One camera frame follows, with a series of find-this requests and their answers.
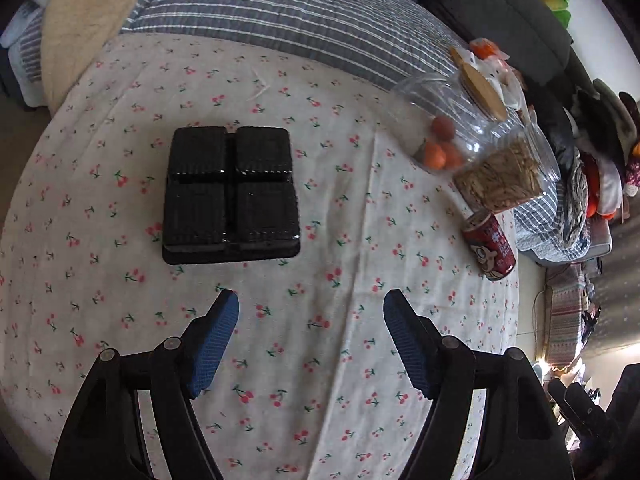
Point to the white orange printed cloth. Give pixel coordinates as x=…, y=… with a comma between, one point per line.
x=495, y=67

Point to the dark grey clothing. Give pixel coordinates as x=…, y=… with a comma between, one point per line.
x=557, y=125

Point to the red floral pillow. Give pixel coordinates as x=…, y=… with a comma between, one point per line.
x=634, y=165

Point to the clear jar with wooden lid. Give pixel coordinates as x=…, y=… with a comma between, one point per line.
x=450, y=100

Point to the clear jar of seeds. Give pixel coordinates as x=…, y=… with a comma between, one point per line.
x=500, y=175

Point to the pile of clothes on sofa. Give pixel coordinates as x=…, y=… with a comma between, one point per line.
x=605, y=115

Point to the green yellow plush toy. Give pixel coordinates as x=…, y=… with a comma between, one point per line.
x=556, y=2

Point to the floral patterned garment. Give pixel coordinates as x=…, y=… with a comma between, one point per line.
x=575, y=210

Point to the beige dotted curtain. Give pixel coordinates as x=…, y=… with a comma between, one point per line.
x=617, y=285

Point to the black four-compartment plastic tray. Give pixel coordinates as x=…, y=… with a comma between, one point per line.
x=200, y=210

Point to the beige quilted blanket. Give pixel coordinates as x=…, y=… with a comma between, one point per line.
x=75, y=35

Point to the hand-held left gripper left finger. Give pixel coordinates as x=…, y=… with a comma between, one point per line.
x=215, y=345

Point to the cherry print tablecloth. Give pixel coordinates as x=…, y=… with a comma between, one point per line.
x=325, y=210

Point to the orange plush toy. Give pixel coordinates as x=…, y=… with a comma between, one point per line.
x=595, y=195

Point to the patterned striped bench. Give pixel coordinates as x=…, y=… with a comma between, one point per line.
x=565, y=315

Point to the small orange fruit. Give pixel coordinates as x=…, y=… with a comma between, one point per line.
x=441, y=126
x=455, y=156
x=434, y=156

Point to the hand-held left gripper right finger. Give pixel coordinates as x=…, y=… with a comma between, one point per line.
x=410, y=345

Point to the white folded cloth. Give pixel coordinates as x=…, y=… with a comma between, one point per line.
x=611, y=180

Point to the red drink can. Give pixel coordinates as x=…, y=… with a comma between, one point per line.
x=492, y=250

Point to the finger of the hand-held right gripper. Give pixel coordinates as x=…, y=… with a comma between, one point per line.
x=582, y=410

